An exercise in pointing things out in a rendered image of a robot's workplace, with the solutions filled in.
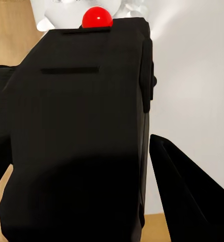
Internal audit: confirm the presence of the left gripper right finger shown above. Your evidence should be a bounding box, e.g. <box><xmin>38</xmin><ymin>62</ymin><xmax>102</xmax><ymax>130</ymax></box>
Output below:
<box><xmin>149</xmin><ymin>134</ymin><xmax>224</xmax><ymax>242</ymax></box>

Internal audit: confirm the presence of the digital camera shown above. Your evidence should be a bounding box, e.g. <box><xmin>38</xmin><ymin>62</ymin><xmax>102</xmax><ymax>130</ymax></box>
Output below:
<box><xmin>0</xmin><ymin>6</ymin><xmax>157</xmax><ymax>242</ymax></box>

